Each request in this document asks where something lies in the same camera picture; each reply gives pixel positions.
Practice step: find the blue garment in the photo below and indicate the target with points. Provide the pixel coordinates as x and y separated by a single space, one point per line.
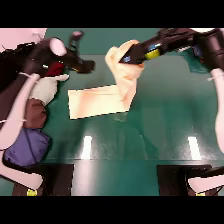
28 146

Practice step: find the brown garment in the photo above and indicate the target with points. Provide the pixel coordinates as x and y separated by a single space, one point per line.
35 115

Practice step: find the cream shirt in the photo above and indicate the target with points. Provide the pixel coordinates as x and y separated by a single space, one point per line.
100 101

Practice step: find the black garment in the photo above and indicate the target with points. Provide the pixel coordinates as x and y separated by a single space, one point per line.
11 66

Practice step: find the white garment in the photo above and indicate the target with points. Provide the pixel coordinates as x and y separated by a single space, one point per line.
46 87

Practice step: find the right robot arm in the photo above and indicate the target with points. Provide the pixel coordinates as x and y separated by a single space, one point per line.
186 38

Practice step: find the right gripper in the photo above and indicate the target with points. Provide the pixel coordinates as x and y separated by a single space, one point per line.
135 55

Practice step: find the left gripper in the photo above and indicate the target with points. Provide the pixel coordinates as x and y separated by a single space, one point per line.
80 64

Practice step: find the red garment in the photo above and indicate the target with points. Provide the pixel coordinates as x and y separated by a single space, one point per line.
55 69

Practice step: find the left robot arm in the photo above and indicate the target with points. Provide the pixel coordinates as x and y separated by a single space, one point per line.
16 110

